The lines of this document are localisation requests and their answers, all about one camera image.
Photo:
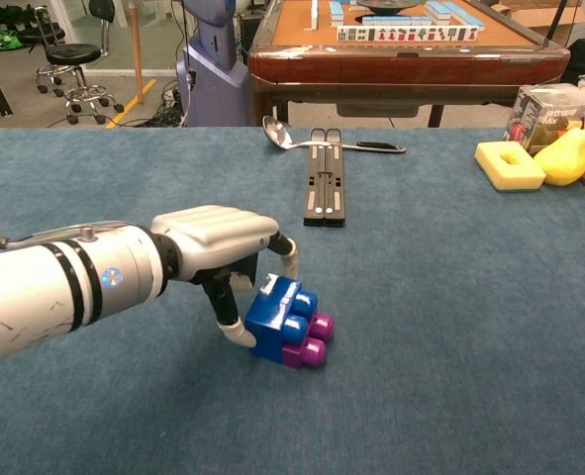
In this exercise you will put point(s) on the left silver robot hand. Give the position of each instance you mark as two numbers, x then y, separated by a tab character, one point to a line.
213	232

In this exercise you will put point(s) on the blue toy block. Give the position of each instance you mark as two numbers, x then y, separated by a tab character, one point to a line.
267	316

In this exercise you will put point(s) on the purple toy block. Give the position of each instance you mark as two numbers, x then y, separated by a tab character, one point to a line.
317	351

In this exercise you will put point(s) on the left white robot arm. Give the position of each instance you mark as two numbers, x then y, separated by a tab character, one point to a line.
34	297

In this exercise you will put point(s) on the black folding stand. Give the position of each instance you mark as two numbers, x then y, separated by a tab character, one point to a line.
317	188

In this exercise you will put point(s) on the blue grey machine base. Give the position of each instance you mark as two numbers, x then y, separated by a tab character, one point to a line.
213	74

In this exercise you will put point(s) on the blue felt table cloth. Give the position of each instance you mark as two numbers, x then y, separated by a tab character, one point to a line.
420	321

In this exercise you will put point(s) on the black round stool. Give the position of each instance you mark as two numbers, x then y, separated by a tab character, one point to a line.
71	52

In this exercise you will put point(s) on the standing white tile stack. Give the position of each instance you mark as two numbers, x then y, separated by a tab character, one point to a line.
315	15

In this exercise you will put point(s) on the brown mahjong table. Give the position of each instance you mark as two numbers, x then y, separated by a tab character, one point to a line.
396	62

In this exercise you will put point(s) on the black office chair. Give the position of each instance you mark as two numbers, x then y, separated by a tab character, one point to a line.
101	7

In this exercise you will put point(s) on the blue-backed mahjong tile row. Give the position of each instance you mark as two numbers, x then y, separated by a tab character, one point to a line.
337	12
396	21
450	10

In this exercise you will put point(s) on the face-up mahjong tile row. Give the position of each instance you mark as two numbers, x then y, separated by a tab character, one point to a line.
406	33

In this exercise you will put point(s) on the black dice dome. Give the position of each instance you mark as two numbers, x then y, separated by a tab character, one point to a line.
386	5

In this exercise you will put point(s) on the green plant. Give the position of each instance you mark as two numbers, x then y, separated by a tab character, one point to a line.
5	25

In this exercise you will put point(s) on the yellow sponge with hole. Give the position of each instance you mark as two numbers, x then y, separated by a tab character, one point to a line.
519	180

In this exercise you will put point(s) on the clear plastic snack box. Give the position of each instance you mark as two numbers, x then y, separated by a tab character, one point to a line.
544	114

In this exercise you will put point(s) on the yellow pear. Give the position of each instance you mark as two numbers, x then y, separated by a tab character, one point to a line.
561	163

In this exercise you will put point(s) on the black tripod stand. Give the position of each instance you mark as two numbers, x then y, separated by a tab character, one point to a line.
559	25

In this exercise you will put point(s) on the wooden post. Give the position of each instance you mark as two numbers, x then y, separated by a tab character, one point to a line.
137	59

